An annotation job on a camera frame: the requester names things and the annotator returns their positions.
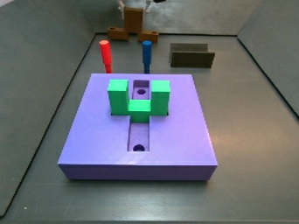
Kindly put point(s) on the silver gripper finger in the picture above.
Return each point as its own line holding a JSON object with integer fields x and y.
{"x": 121, "y": 7}
{"x": 146, "y": 5}

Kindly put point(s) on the brown T-shaped block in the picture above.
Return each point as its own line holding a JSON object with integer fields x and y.
{"x": 133, "y": 16}

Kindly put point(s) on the purple base board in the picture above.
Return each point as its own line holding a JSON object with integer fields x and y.
{"x": 168, "y": 149}

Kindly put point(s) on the blue peg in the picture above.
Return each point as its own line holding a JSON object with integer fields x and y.
{"x": 146, "y": 55}

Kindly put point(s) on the red peg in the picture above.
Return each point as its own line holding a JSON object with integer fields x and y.
{"x": 105, "y": 55}

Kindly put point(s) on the green U-shaped block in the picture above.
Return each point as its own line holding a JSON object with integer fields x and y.
{"x": 138, "y": 108}

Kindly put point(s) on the black U-channel bracket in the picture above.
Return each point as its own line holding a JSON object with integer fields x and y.
{"x": 190, "y": 55}

